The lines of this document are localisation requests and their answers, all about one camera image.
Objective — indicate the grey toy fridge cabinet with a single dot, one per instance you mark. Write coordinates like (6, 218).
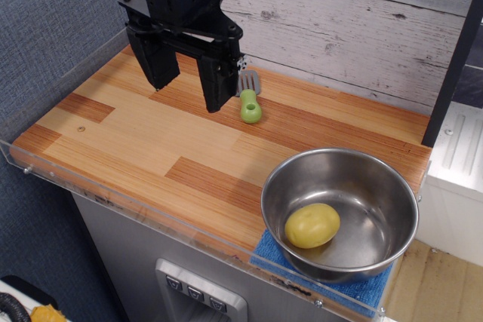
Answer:
(129, 251)

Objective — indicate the clear acrylic table guard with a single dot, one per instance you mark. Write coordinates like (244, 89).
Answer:
(161, 159)

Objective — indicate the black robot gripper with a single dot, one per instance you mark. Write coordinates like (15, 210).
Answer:
(197, 28)

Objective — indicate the silver dispenser button panel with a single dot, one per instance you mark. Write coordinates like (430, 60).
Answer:
(190, 297)

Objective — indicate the blue microfiber cloth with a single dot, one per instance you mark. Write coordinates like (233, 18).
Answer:
(363, 297)

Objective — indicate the white toy sink counter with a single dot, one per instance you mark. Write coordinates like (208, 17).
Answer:
(451, 191)

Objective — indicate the yellow object bottom left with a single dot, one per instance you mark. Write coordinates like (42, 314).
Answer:
(47, 313)

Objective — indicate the black vertical post right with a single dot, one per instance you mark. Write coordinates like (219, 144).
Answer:
(455, 69)

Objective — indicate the stainless steel bowl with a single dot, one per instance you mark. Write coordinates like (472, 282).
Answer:
(378, 212)

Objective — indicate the yellow toy potato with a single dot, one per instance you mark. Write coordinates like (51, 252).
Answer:
(312, 226)

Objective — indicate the green handled metal spatula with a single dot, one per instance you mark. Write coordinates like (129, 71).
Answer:
(248, 88)

